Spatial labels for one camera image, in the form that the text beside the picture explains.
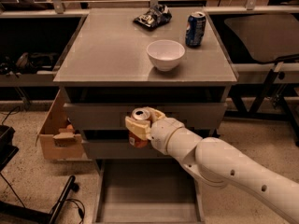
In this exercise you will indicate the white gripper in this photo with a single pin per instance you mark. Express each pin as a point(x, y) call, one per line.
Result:
point(161, 133)

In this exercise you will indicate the cardboard box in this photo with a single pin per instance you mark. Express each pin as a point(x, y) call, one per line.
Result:
point(57, 137)

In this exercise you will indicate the middle drawer front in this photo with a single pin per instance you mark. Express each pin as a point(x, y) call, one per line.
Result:
point(118, 149)

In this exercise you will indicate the open bottom drawer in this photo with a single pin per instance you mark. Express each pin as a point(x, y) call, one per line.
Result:
point(146, 192)

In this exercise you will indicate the orange coke can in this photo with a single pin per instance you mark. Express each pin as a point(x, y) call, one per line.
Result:
point(140, 113)

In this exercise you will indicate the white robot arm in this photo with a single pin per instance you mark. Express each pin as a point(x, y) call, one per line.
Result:
point(213, 161)

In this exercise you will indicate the grey drawer cabinet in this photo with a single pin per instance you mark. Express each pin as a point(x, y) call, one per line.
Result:
point(108, 64)

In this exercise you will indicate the white bowl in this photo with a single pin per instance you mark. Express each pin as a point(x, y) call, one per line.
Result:
point(165, 55)

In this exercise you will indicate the top drawer front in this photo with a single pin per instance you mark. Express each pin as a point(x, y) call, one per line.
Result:
point(112, 116)

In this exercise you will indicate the blue pepsi can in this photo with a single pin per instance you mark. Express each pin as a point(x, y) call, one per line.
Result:
point(195, 29)

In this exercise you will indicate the crumpled chip bag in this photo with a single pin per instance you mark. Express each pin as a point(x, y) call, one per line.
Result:
point(156, 16)

